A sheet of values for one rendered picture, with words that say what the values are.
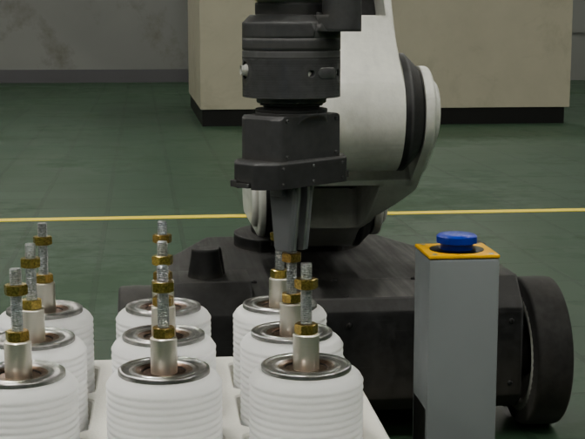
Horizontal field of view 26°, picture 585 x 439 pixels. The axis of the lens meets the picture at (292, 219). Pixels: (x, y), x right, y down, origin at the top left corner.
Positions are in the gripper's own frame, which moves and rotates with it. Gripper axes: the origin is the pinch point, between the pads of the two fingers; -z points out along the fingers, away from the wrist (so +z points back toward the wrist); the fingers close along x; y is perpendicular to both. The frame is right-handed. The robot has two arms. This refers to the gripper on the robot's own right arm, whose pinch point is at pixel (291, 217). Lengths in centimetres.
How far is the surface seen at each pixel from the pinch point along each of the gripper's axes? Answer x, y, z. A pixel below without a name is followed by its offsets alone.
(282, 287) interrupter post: 7.1, 8.0, -8.7
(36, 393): -26.8, 2.2, -11.2
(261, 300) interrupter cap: 7.5, 11.4, -10.7
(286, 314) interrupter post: -1.0, -0.4, -8.8
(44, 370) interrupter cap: -23.6, 5.6, -10.7
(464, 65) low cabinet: 476, 324, -5
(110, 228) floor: 124, 183, -36
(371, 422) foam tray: 1.7, -8.3, -18.0
